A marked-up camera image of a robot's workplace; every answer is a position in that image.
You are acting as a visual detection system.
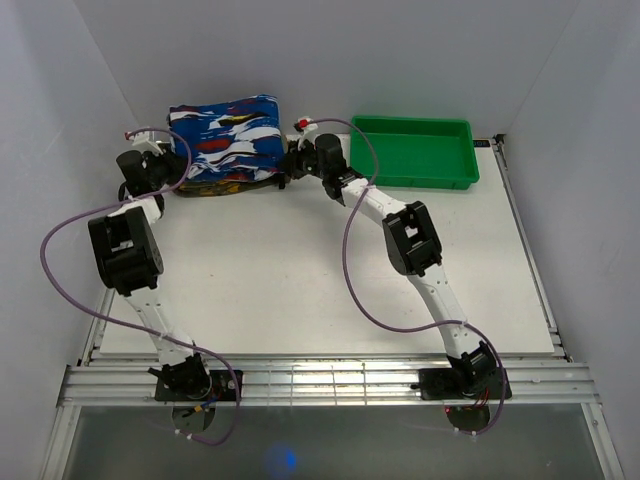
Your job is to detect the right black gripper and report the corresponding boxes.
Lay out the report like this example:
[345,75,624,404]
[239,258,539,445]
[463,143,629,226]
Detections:
[278,137,329,180]

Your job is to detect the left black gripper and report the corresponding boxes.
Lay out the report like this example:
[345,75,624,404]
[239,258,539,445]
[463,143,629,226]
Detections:
[142,144,191,189]

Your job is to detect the blue white red patterned trousers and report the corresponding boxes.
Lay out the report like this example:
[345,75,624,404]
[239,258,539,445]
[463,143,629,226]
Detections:
[167,94,284,184]

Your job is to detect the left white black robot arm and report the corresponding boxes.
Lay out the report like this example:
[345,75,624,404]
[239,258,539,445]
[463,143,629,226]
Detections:
[88,143,212,400]

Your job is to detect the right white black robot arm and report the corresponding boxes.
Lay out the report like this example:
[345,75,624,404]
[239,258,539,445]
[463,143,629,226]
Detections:
[280,134,509,399]

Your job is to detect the folded camouflage trousers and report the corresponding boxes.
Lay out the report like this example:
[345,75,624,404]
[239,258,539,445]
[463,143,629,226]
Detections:
[171,173,290,198]

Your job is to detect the green plastic tray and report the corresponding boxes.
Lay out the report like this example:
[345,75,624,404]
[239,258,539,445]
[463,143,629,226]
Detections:
[349,116,480,190]

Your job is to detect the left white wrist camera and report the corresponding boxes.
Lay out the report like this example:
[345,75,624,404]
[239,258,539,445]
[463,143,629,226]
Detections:
[125,128,165,156]

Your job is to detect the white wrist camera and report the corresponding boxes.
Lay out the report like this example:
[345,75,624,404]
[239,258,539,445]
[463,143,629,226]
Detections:
[294,117,318,150]
[125,128,165,156]

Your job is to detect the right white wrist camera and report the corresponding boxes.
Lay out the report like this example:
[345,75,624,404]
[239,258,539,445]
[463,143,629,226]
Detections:
[294,117,318,150]

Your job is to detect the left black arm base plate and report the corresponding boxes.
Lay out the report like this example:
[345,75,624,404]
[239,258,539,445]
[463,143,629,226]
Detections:
[153,369,244,403]

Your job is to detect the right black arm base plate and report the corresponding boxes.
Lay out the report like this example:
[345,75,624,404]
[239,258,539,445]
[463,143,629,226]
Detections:
[411,368,503,400]

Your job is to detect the aluminium table edge rail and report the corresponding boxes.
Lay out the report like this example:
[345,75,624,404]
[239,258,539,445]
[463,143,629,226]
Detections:
[58,356,600,407]

